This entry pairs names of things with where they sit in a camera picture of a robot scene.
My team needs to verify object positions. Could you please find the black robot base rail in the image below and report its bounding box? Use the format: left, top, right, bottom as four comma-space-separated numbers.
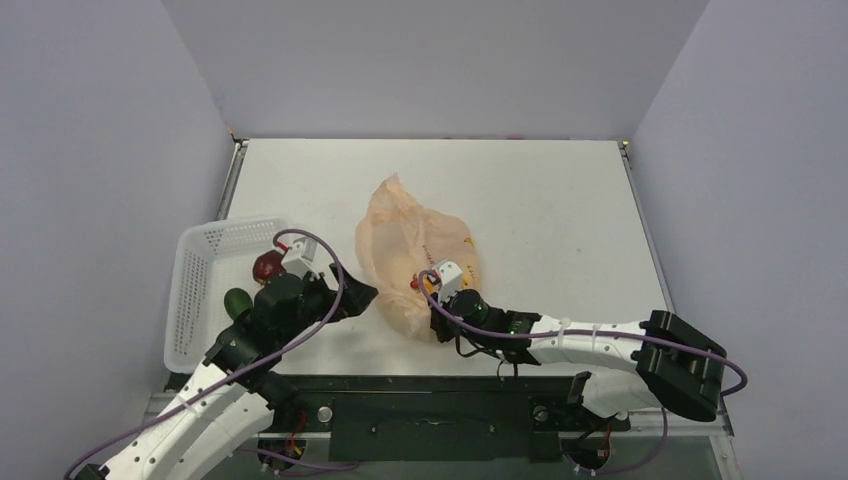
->
257, 374, 631, 462

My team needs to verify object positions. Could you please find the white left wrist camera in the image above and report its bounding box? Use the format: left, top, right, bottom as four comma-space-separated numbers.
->
281, 236, 318, 278

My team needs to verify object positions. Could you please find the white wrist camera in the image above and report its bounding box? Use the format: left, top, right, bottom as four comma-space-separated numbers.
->
434, 260, 464, 303
281, 236, 318, 278

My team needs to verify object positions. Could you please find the green fake avocado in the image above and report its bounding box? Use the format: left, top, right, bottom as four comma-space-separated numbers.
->
223, 288, 253, 322

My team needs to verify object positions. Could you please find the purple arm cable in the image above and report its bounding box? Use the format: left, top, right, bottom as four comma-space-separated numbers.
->
62, 229, 362, 480
417, 270, 750, 477

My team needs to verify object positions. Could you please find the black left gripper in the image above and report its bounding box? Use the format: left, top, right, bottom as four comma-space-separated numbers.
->
279, 261, 377, 344

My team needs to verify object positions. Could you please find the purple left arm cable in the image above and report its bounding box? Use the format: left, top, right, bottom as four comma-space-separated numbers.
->
62, 229, 362, 480

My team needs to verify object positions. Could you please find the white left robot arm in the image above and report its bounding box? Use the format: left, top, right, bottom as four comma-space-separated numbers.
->
63, 263, 378, 479

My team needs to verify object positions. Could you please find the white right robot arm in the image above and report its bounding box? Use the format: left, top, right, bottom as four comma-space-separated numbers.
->
427, 289, 728, 427

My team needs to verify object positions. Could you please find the red fake grape bunch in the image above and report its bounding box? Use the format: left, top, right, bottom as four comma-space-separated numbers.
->
252, 250, 285, 285

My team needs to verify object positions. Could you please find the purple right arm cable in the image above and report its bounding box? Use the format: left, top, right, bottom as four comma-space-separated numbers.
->
417, 270, 750, 477

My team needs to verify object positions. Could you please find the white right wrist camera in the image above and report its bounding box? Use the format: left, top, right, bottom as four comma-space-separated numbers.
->
434, 260, 464, 303

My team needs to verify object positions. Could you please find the white perforated plastic basket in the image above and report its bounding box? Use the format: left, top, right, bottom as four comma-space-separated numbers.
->
164, 216, 293, 374

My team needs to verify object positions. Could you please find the translucent orange plastic bag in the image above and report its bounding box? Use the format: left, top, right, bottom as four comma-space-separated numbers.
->
355, 174, 482, 343

